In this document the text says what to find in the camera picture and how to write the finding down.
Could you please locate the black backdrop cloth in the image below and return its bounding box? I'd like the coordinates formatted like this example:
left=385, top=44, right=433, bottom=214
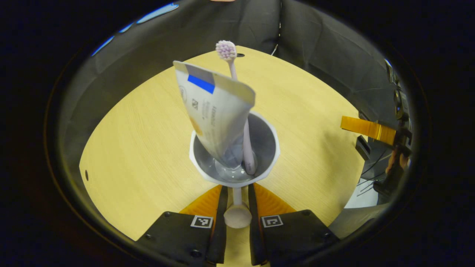
left=56, top=0, right=412, bottom=208

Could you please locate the white toothpaste tube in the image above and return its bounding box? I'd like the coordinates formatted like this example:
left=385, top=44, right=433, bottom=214
left=173, top=60, right=257, bottom=168

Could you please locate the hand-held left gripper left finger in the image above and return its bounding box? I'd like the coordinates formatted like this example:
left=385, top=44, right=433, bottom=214
left=135, top=185, right=229, bottom=265

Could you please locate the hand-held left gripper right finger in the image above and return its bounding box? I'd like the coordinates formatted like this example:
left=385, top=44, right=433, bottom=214
left=248, top=182, right=340, bottom=266

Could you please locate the light wooden desktop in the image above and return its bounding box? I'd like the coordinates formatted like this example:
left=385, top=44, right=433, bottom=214
left=79, top=45, right=368, bottom=266

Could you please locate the white cup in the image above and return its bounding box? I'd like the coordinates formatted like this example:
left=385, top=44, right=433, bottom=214
left=189, top=111, right=281, bottom=229

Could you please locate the pink toothbrush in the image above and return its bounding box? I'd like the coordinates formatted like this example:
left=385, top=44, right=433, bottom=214
left=215, top=40, right=258, bottom=176

